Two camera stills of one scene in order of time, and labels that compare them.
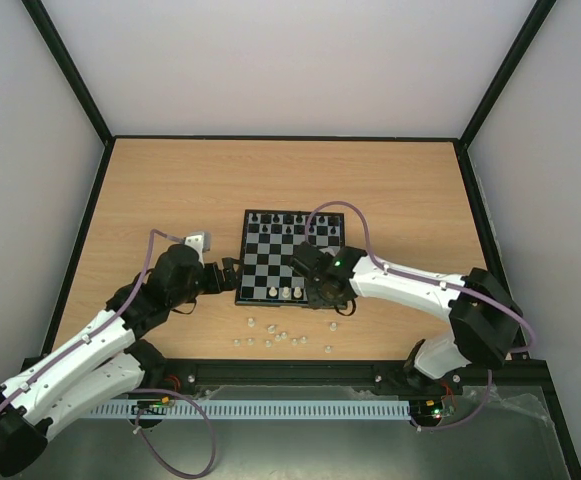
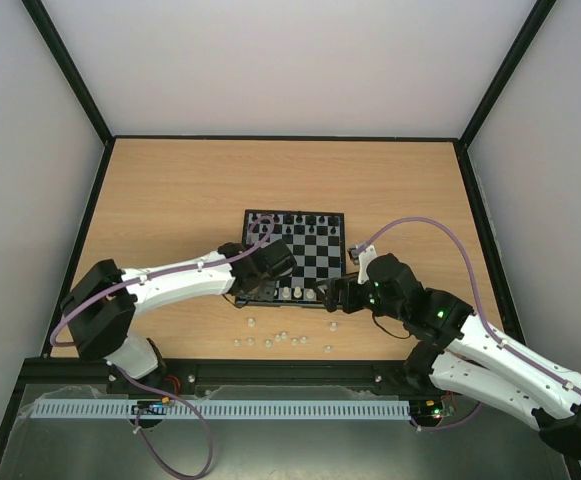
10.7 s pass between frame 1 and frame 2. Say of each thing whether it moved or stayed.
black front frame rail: stayed
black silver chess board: stayed
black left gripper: moved
